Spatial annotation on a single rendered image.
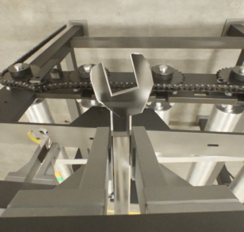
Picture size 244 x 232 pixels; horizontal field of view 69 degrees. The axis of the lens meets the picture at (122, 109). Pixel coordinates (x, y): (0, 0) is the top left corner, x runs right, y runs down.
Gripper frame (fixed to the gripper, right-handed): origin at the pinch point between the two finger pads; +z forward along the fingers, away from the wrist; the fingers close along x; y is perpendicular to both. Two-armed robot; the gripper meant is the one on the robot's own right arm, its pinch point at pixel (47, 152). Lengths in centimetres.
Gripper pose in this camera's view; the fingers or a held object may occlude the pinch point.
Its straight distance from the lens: 43.6
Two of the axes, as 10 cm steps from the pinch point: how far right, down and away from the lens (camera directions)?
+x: -9.9, -0.4, 1.0
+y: -0.3, -7.7, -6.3
